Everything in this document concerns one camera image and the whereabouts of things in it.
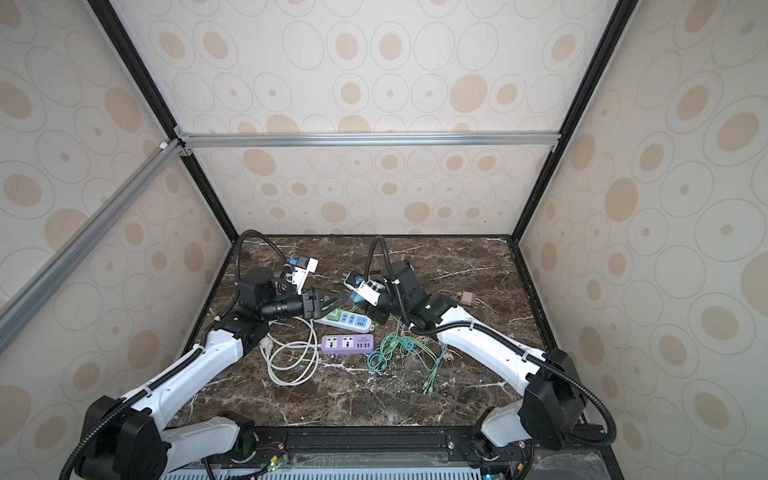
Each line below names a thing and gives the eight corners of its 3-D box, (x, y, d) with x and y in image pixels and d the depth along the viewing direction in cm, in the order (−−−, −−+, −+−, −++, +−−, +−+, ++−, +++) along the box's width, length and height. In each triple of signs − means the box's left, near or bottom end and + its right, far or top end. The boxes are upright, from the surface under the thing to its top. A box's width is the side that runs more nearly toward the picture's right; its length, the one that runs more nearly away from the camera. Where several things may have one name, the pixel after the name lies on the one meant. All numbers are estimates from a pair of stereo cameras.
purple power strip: (321, 354, 91) (319, 350, 88) (323, 338, 94) (322, 334, 92) (373, 354, 91) (372, 350, 88) (373, 338, 94) (373, 334, 92)
